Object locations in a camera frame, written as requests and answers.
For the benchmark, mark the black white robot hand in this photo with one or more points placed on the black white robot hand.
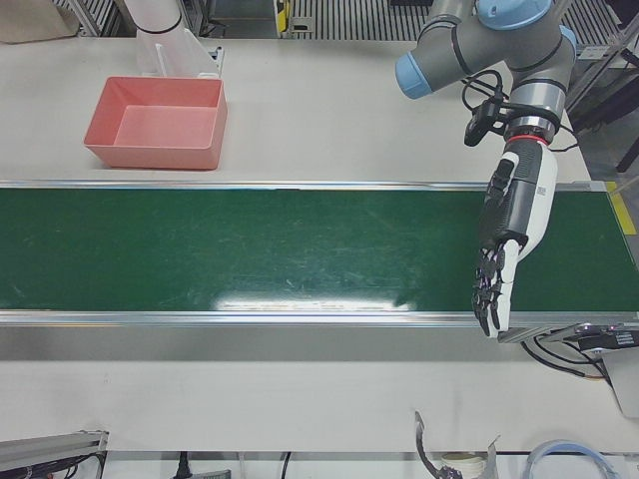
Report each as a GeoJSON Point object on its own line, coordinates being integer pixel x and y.
{"type": "Point", "coordinates": [526, 199]}

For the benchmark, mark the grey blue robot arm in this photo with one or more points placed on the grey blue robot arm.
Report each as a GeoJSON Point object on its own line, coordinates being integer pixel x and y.
{"type": "Point", "coordinates": [479, 45]}

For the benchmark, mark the grey box housing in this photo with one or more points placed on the grey box housing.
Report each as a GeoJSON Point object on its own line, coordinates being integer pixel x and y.
{"type": "Point", "coordinates": [624, 379]}

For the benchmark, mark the pink plastic box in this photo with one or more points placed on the pink plastic box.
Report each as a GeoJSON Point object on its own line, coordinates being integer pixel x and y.
{"type": "Point", "coordinates": [165, 127]}

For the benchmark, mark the yellow tape strip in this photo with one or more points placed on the yellow tape strip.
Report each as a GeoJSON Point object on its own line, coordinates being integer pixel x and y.
{"type": "Point", "coordinates": [621, 207]}

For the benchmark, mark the black electronics board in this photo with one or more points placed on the black electronics board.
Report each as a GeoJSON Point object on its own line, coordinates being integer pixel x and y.
{"type": "Point", "coordinates": [604, 338]}

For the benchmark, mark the grey ribbed roller track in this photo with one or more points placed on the grey ribbed roller track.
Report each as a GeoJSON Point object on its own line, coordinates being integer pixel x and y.
{"type": "Point", "coordinates": [359, 20]}

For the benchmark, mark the black metal tongs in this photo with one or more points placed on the black metal tongs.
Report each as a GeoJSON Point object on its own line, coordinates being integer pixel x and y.
{"type": "Point", "coordinates": [422, 441]}

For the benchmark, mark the white tape roll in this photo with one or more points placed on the white tape roll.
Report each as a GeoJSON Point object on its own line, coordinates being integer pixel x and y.
{"type": "Point", "coordinates": [461, 460]}

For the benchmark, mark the green belt conveyor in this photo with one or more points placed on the green belt conveyor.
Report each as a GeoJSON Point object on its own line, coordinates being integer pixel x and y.
{"type": "Point", "coordinates": [249, 249]}

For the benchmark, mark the white cylindrical robot column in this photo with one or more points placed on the white cylindrical robot column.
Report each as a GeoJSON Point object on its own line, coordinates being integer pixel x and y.
{"type": "Point", "coordinates": [152, 15]}

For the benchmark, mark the brown cardboard sheet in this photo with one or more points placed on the brown cardboard sheet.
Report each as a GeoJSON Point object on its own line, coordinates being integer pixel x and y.
{"type": "Point", "coordinates": [35, 20]}

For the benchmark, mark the aluminium extrusion bar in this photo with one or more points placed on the aluminium extrusion bar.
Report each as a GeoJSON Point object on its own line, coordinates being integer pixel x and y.
{"type": "Point", "coordinates": [50, 446]}

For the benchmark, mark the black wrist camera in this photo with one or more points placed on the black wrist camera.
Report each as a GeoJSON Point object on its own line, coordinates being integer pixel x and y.
{"type": "Point", "coordinates": [474, 127]}

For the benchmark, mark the aluminium frame rack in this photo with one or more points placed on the aluminium frame rack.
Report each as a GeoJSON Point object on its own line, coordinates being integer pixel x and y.
{"type": "Point", "coordinates": [599, 55]}

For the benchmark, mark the yellow black post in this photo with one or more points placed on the yellow black post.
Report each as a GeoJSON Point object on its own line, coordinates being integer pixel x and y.
{"type": "Point", "coordinates": [282, 12]}

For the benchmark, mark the small metal corner bracket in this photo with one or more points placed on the small metal corner bracket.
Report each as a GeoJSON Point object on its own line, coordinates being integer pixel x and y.
{"type": "Point", "coordinates": [217, 57]}

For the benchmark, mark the white angled mounting bracket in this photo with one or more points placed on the white angled mounting bracket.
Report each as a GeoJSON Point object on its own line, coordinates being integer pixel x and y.
{"type": "Point", "coordinates": [185, 55]}

